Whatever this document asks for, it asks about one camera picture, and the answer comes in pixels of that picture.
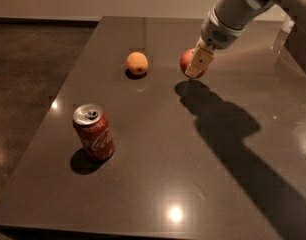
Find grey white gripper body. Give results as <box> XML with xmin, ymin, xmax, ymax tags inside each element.
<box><xmin>197</xmin><ymin>6</ymin><xmax>247</xmax><ymax>50</ymax></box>

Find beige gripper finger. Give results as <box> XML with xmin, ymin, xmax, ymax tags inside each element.
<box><xmin>186</xmin><ymin>47</ymin><xmax>214</xmax><ymax>76</ymax></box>

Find red apple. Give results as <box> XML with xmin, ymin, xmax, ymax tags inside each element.
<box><xmin>180</xmin><ymin>48</ymin><xmax>208</xmax><ymax>79</ymax></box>

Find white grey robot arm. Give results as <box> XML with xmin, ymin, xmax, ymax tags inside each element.
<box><xmin>182</xmin><ymin>0</ymin><xmax>306</xmax><ymax>78</ymax></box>

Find orange fruit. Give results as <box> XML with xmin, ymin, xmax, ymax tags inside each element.
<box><xmin>126</xmin><ymin>52</ymin><xmax>148</xmax><ymax>76</ymax></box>

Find clear plastic water bottle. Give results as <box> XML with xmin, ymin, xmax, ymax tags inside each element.
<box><xmin>272</xmin><ymin>15</ymin><xmax>296</xmax><ymax>55</ymax></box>

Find red coca-cola can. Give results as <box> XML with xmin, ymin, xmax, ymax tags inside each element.
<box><xmin>73</xmin><ymin>104</ymin><xmax>114</xmax><ymax>161</ymax></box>

